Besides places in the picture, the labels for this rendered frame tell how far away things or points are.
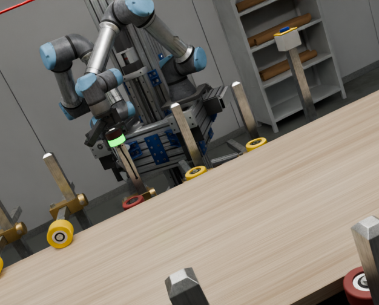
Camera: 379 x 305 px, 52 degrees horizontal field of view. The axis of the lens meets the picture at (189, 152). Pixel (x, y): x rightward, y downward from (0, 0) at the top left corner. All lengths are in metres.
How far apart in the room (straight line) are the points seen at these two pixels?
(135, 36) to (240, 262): 1.67
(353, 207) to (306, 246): 0.15
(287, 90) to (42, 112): 2.68
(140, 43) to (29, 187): 2.42
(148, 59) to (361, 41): 3.39
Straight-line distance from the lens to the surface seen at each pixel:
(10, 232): 1.61
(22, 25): 4.14
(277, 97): 4.64
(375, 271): 0.54
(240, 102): 1.55
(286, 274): 0.81
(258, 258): 0.88
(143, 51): 2.31
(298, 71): 1.64
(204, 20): 4.32
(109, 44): 1.80
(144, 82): 2.25
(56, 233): 1.36
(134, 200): 1.42
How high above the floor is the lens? 1.41
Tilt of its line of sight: 18 degrees down
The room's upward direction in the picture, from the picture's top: 23 degrees counter-clockwise
